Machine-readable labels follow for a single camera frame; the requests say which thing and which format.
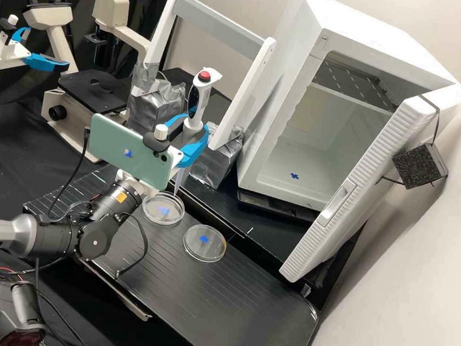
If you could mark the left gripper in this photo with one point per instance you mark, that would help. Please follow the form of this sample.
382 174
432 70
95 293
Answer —
5 53

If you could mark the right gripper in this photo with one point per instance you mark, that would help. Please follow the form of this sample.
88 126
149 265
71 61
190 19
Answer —
139 184

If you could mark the pipette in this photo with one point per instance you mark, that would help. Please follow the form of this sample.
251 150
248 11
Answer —
196 104

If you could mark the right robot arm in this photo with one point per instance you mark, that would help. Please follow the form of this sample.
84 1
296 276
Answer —
45 236

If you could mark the white pipette stand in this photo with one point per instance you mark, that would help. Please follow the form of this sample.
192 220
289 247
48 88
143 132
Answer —
212 24

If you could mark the cream microscope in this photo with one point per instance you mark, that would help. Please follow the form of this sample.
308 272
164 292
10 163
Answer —
78 97

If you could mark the black platform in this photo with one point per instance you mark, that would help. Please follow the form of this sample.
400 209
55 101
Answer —
218 212
218 302

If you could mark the petri dish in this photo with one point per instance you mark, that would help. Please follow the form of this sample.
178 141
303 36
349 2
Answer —
157 215

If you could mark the petri dish lid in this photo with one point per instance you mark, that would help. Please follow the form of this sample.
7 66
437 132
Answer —
202 250

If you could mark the white incubator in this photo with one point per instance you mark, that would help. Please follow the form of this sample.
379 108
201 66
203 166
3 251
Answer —
302 65

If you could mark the incubator door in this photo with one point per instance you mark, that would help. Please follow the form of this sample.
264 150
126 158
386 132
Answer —
359 185

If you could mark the right wrist camera phone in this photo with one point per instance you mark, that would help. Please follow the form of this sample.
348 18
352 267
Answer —
127 146

